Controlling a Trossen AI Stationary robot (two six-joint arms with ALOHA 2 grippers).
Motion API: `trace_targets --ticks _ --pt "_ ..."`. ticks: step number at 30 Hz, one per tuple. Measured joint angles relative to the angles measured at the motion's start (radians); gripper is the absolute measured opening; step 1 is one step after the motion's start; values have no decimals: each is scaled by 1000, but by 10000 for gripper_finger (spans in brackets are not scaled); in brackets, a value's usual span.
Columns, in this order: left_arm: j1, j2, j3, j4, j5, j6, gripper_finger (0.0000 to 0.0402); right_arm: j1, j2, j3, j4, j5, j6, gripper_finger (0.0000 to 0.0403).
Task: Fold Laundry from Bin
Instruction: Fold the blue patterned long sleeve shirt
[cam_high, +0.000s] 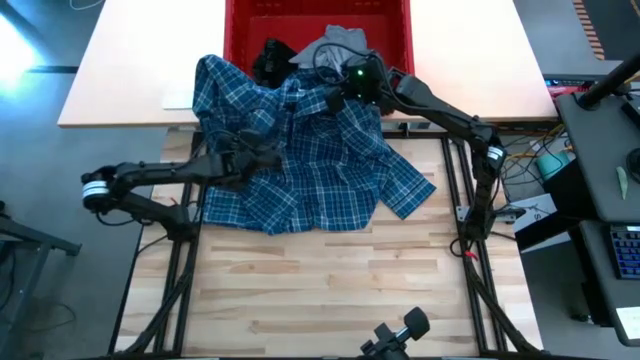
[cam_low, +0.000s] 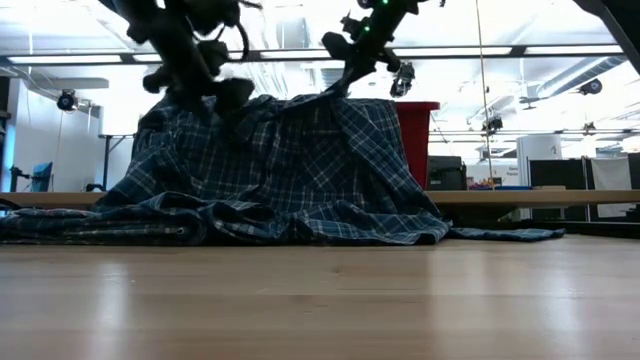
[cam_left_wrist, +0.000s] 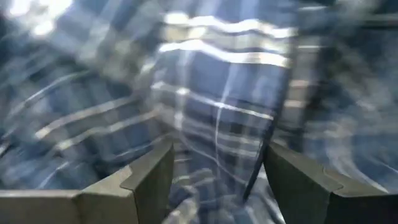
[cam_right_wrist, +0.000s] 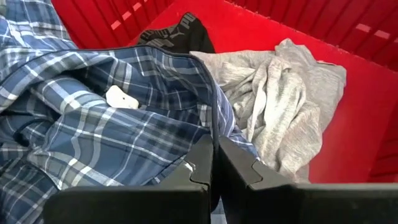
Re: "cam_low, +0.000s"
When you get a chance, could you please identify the black aluminium table frame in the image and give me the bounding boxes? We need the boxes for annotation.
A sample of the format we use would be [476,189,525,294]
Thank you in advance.
[439,205,640,239]

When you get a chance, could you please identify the black monitor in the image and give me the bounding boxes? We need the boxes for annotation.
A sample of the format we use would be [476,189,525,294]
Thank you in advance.
[427,155,469,192]

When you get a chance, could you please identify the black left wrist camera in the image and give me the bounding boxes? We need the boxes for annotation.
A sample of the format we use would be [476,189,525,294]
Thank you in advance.
[187,0,241,36]

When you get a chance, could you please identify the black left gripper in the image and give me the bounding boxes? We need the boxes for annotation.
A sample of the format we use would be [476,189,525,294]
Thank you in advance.
[127,9,256,115]

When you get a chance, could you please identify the thin vertical cord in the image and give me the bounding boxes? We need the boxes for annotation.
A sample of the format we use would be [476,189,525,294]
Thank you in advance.
[474,0,495,191]

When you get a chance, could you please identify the red plastic laundry bin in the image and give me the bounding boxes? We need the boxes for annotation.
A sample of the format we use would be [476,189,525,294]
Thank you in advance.
[394,101,441,191]

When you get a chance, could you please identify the black partition panel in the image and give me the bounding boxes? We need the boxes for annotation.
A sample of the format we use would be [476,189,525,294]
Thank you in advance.
[529,158,587,221]
[627,152,640,191]

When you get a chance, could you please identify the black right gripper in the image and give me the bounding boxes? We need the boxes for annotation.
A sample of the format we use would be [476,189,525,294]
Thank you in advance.
[322,0,419,97]

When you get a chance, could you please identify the white hanging cloth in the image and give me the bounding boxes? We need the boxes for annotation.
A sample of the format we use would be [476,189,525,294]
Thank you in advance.
[590,157,634,219]

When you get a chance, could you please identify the blue plaid button shirt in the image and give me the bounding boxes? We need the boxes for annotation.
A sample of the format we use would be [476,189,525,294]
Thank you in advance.
[94,92,566,247]

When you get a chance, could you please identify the blue plaid pajama pants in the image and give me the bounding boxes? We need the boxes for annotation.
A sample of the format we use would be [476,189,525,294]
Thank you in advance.
[0,206,209,246]

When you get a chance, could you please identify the light wood side table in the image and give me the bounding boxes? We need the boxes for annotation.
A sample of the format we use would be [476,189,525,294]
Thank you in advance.
[0,189,640,210]

